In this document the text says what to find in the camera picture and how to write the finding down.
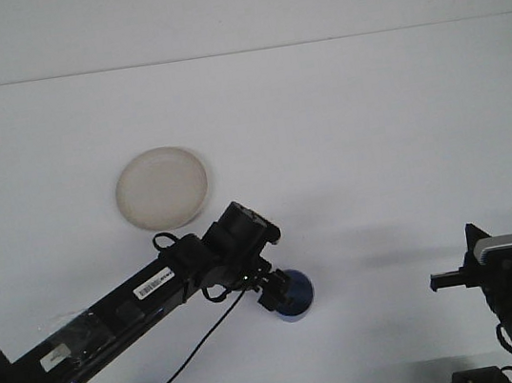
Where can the pale blue cup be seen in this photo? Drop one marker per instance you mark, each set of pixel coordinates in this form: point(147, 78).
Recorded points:
point(301, 300)

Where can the pale round plate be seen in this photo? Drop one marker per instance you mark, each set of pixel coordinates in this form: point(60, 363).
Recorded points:
point(161, 188)

